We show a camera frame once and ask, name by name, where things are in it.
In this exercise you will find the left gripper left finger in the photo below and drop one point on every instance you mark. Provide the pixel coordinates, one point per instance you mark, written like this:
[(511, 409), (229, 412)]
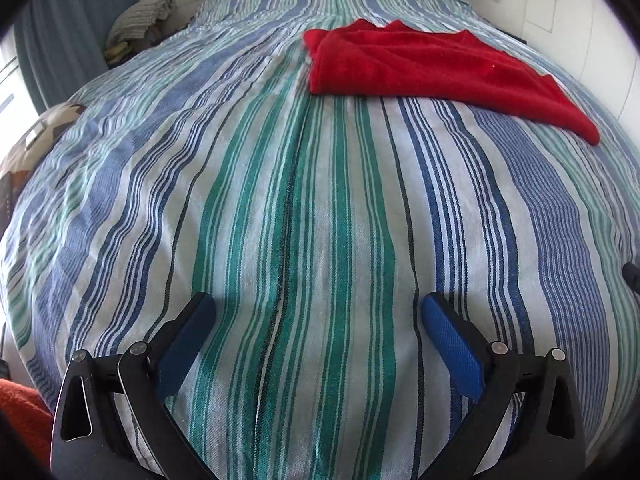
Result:
[(89, 440)]

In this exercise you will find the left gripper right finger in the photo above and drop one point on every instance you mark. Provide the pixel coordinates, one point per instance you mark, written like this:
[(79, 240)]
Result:
[(547, 440)]

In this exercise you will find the red knit sweater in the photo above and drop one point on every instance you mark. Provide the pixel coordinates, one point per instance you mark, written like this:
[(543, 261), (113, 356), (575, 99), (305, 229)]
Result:
[(362, 59)]

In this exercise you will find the orange fleece clothing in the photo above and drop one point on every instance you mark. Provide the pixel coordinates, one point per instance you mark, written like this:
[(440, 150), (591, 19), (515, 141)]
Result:
[(29, 417)]

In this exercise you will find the pile of striped clothes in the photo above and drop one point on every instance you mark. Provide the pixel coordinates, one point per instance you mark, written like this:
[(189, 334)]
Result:
[(137, 29)]

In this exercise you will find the white wardrobe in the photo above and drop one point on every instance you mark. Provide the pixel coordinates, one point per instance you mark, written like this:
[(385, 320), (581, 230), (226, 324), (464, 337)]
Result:
[(587, 40)]

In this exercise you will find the patterned beige pillow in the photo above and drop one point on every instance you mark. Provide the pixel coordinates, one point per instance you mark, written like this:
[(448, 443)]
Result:
[(27, 153)]

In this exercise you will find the striped blue green bedspread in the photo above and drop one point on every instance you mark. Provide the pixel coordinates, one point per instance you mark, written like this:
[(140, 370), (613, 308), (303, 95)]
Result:
[(318, 223)]

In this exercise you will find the teal window curtain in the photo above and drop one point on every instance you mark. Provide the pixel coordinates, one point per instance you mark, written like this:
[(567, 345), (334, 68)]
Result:
[(59, 45)]

